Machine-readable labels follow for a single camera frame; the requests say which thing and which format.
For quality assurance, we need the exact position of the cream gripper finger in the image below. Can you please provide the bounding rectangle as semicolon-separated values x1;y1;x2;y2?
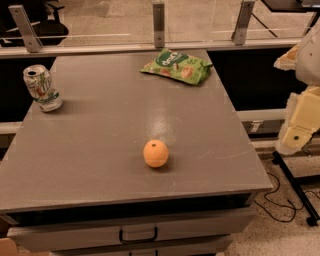
273;45;299;71
276;86;320;155

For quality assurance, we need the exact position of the orange fruit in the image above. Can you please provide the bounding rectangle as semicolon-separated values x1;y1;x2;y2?
143;140;169;168

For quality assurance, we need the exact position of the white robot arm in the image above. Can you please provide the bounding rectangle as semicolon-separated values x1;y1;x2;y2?
274;23;320;155

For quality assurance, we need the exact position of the green rice chip bag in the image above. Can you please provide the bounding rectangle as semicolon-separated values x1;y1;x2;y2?
141;48;213;86

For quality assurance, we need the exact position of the black stand leg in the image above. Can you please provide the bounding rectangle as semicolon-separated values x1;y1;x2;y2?
272;151;320;227

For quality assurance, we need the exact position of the grey lower drawer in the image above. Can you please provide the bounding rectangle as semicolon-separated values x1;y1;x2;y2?
50;235;232;256

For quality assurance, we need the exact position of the grey drawer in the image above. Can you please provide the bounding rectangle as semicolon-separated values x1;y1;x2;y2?
8;206;255;252
50;235;232;256

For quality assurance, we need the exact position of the black office chair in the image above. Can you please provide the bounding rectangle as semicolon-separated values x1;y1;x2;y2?
0;0;69;47

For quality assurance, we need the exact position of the white green soda can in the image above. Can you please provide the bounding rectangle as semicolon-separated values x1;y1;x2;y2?
23;64;62;112

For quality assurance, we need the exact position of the grey top drawer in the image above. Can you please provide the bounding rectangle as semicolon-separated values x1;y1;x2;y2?
8;206;255;252

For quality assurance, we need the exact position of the right metal railing bracket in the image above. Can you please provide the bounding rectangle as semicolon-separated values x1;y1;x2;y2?
231;0;255;45

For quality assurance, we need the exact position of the metal railing bracket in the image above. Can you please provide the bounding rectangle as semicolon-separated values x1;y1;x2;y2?
153;2;165;48
8;5;42;53
231;0;255;45

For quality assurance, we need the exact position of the black floor cable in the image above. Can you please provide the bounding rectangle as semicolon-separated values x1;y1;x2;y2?
253;171;320;224

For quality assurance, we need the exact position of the middle metal railing bracket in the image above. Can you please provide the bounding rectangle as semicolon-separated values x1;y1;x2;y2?
153;2;165;48

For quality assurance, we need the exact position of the black drawer handle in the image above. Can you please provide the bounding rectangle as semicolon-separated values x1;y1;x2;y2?
118;227;158;244

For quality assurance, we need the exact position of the left metal railing bracket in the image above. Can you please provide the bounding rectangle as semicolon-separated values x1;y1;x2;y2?
8;5;42;53

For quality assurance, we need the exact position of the grey horizontal rail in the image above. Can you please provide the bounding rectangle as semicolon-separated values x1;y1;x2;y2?
0;38;302;59

